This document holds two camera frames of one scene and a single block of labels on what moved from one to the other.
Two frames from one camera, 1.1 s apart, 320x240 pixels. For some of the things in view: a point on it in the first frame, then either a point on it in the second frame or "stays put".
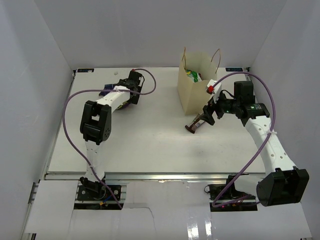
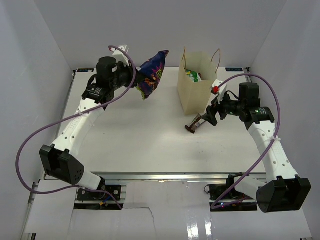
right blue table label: [234, 69] stays put
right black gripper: [208, 110] stays put
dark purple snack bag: [111, 86] → [150, 74]
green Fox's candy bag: [194, 75] stays put
